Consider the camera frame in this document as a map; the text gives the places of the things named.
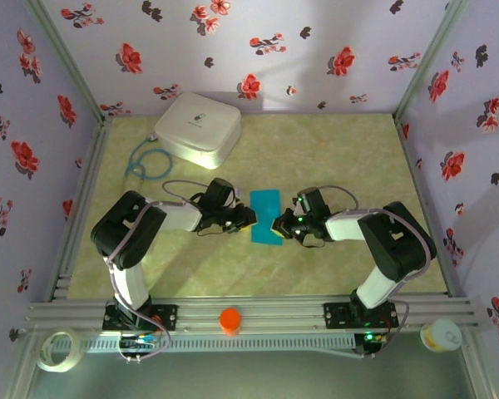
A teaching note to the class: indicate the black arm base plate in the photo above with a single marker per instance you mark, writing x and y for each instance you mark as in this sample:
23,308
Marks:
166,316
337,316

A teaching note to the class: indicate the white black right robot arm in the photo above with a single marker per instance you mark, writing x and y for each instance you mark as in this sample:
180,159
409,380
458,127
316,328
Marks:
376,287

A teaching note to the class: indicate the white square plastic box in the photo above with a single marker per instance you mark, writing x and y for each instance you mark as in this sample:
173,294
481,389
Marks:
197,124

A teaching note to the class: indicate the clear tape roll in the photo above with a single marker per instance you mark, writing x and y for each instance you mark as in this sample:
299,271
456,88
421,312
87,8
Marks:
45,357

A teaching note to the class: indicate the aluminium side rail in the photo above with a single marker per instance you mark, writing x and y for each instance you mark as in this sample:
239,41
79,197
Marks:
415,166
81,208

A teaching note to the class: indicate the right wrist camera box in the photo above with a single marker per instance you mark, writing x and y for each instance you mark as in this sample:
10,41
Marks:
295,205

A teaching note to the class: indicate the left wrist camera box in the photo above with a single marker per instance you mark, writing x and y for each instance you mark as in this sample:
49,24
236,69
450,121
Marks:
238,195

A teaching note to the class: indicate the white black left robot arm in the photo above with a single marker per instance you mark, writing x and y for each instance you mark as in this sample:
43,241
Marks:
129,287

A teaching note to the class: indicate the long aluminium base rail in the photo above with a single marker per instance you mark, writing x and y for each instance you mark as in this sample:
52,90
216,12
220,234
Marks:
274,311

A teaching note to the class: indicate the white yellow round container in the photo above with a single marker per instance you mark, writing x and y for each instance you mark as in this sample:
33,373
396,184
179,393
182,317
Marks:
443,334

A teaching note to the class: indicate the small circuit board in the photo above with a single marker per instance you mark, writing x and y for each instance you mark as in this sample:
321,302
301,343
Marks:
374,338
137,343

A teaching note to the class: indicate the orange plastic cap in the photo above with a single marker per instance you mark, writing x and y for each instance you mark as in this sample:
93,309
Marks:
230,320

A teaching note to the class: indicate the aluminium frame post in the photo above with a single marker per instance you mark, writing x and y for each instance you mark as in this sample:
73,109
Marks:
68,62
428,62

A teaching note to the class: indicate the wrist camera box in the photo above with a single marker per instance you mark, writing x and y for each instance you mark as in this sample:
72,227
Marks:
295,205
238,195

